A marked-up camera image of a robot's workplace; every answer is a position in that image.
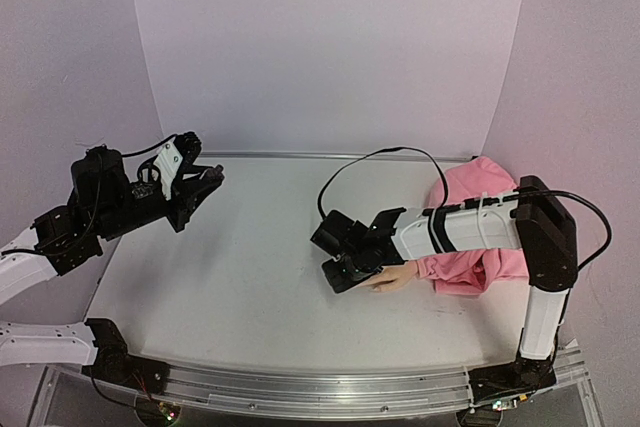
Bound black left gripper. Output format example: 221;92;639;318
98;165;224;243

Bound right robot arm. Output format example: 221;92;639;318
310;176;578;361

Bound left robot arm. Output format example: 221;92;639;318
1;132;225;384

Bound mannequin hand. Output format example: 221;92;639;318
362;262;419;293

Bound pink hoodie cloth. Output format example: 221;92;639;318
415;156;528;296

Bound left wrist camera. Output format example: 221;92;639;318
153;131;202;201

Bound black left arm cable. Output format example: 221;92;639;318
69;134;181;228

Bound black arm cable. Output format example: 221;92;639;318
69;134;181;228
317;147;614;268

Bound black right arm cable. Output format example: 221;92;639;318
317;147;614;268

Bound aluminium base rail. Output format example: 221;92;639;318
29;341;606;427

